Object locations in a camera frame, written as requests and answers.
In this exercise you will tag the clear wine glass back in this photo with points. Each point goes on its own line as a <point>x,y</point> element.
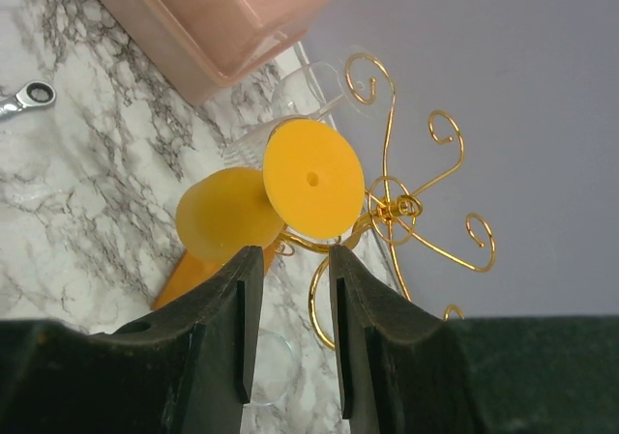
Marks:
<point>313,91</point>

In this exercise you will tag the short clear goblet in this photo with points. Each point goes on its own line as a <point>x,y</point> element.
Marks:
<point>275,369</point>

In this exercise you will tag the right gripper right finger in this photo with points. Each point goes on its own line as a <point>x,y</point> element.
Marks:
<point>403,370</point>

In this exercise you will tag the ribbed clear champagne flute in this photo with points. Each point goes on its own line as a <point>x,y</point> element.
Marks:
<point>368,95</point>

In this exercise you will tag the pink plastic storage box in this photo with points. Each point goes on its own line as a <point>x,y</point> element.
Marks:
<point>203,46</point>

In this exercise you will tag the silver ratchet wrench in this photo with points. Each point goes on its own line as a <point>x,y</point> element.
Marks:
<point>34,95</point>

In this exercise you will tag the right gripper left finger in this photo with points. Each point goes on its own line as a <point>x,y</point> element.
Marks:
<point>185,368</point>

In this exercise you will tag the yellow plastic wine glass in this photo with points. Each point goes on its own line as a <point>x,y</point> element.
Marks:
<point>311,180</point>

